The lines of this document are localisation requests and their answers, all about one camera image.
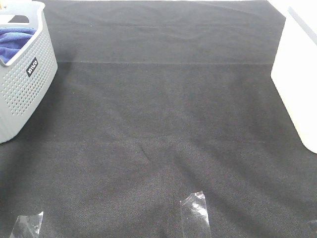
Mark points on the blue microfibre towel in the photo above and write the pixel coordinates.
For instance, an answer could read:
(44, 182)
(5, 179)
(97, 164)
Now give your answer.
(12, 39)

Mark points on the black table cloth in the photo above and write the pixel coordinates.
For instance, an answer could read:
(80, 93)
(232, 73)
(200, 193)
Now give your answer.
(152, 101)

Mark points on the clear tape strip centre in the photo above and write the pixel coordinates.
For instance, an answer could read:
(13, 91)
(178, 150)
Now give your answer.
(194, 216)

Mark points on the clear tape strip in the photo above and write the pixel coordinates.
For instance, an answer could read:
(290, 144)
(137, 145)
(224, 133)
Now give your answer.
(194, 216)
(27, 226)

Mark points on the grey perforated plastic basket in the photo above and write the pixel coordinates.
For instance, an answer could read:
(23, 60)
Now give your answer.
(26, 77)

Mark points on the white plastic basket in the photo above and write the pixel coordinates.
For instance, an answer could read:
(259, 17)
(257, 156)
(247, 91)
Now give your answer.
(294, 72)

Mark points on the clear tape strip left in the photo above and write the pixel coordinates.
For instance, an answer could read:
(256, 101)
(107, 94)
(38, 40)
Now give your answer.
(27, 226)

